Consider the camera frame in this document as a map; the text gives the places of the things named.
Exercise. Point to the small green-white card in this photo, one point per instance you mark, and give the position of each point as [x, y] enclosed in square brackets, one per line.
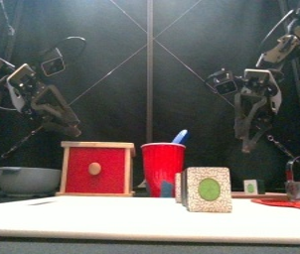
[250, 187]

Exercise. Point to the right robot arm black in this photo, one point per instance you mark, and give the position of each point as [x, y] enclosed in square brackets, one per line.
[289, 43]

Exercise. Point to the grey bowl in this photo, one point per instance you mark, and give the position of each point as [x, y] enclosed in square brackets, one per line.
[28, 182]

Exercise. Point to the small blue block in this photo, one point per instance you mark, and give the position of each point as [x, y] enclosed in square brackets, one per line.
[166, 190]

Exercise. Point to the white plastic cutting board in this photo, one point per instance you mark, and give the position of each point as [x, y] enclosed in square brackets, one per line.
[112, 218]

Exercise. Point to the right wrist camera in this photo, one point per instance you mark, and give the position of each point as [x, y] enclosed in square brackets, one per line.
[223, 84]

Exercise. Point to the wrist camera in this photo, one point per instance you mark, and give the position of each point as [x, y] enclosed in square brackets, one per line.
[223, 84]
[52, 64]

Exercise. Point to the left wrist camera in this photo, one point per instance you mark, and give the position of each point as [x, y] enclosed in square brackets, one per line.
[52, 64]

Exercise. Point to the vertical metal frame pole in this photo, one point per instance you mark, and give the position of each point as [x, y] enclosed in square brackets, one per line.
[148, 82]

